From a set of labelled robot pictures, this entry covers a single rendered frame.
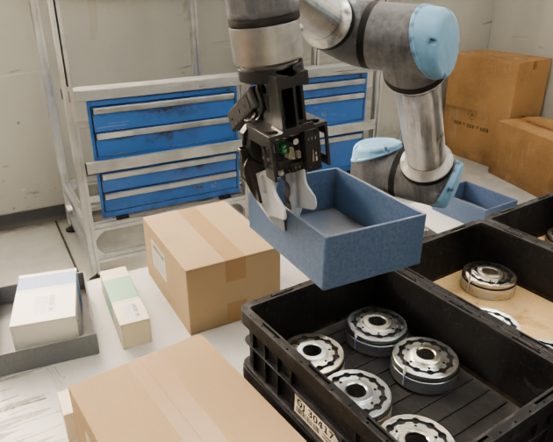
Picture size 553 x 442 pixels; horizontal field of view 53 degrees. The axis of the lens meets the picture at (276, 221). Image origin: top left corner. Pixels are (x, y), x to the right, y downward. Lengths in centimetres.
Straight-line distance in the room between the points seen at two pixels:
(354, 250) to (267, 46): 25
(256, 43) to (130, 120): 209
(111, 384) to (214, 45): 298
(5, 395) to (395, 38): 94
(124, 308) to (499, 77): 368
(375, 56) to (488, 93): 355
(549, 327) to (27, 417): 94
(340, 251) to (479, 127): 400
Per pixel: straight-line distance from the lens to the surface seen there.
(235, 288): 120
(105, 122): 262
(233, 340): 119
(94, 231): 275
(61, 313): 118
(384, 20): 100
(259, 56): 58
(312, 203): 66
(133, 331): 119
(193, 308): 118
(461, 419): 88
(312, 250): 65
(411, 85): 103
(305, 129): 60
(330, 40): 99
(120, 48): 347
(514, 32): 495
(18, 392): 117
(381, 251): 68
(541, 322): 113
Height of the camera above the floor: 142
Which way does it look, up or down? 25 degrees down
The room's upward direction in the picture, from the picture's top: straight up
